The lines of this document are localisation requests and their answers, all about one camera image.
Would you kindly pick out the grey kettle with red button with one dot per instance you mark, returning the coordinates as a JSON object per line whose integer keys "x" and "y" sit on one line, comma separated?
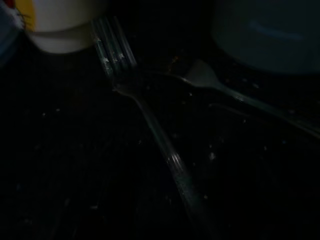
{"x": 270, "y": 32}

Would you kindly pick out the metal spoon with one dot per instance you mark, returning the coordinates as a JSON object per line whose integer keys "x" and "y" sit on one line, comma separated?
{"x": 207, "y": 77}

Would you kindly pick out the metal fork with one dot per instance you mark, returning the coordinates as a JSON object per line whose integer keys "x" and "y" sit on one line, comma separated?
{"x": 160, "y": 132}

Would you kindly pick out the white floral teacup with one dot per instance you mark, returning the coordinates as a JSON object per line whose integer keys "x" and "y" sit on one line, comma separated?
{"x": 62, "y": 25}

